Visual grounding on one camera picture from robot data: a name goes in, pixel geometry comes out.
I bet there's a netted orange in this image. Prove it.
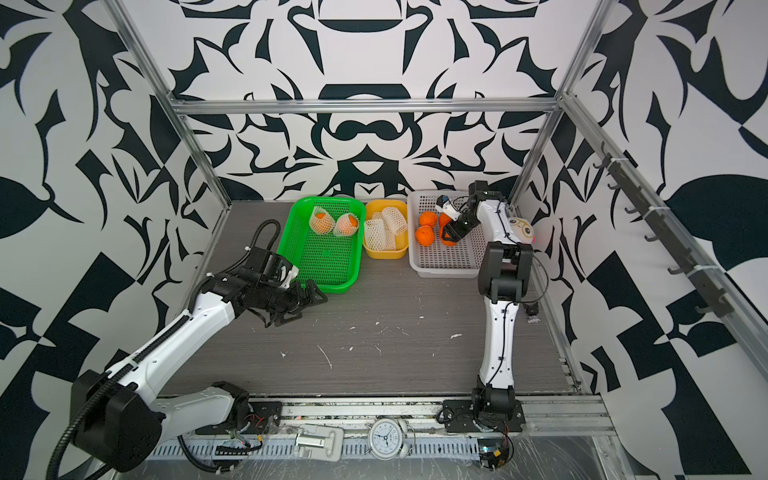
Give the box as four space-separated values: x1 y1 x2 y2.
414 225 435 247
333 212 360 237
440 230 457 246
309 206 335 236
439 213 452 228

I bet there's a small circuit board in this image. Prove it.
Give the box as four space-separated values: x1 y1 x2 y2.
478 438 513 471

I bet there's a pink white plush doll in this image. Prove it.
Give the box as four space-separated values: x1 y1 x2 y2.
509 217 535 244

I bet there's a green plastic basket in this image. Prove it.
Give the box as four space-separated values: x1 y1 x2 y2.
278 197 365 294

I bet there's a small black figurine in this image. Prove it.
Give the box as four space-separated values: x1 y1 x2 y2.
524 302 540 324

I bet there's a white foam net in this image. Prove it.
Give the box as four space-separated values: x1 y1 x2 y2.
364 218 388 251
381 206 408 236

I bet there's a white perforated plastic basket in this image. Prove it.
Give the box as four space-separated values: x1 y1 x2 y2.
407 190 487 278

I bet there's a white rectangular device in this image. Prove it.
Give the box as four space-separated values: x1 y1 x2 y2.
294 425 345 462

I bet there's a yellow plastic tub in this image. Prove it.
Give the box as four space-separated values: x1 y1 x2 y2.
362 199 409 260

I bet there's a white analog clock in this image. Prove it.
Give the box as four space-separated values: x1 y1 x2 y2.
368 418 410 461

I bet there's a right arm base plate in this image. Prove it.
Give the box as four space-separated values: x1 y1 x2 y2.
435 399 526 433

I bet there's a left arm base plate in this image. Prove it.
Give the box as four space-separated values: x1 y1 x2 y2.
194 400 283 435

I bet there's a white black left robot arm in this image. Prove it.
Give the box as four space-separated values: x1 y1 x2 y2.
45 243 328 479

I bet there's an orange being unwrapped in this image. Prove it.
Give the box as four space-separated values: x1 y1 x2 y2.
419 211 439 229

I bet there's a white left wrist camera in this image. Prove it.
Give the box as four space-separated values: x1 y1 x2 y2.
280 265 299 289

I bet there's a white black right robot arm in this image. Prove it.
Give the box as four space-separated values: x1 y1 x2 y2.
435 181 534 422

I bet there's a black hook rail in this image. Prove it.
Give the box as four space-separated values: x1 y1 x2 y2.
596 153 734 318

